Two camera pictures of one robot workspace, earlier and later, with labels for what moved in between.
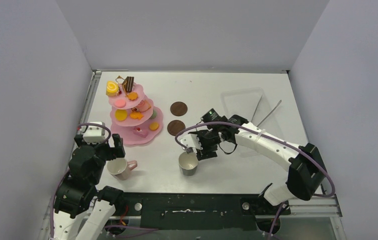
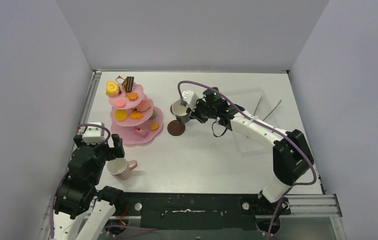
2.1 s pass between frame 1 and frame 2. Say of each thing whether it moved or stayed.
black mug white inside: moved
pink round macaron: stayed
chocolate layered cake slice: stayed
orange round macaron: stayed
